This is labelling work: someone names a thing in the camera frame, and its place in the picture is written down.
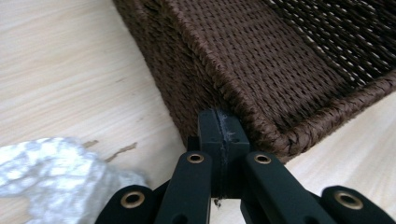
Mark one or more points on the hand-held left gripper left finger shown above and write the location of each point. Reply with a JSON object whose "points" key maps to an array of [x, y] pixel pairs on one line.
{"points": [[210, 133]]}

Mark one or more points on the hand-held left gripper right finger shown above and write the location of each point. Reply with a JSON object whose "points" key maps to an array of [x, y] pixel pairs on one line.
{"points": [[236, 140]]}

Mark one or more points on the brown woven basket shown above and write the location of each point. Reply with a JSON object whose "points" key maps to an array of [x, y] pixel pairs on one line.
{"points": [[264, 62]]}

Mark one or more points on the white knitted cloth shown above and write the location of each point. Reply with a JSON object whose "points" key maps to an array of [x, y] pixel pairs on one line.
{"points": [[56, 180]]}

